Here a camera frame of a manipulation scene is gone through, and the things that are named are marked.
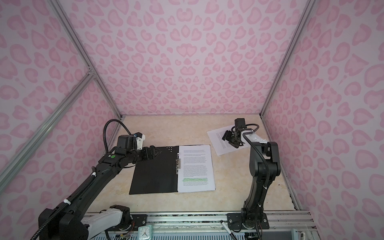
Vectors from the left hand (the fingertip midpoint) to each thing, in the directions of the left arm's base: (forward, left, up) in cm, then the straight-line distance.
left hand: (154, 150), depth 81 cm
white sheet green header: (-6, -23, -17) cm, 29 cm away
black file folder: (-7, 0, -18) cm, 19 cm away
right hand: (+15, -43, -11) cm, 47 cm away
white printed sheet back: (+11, -40, -17) cm, 45 cm away
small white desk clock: (-35, +1, -14) cm, 38 cm away
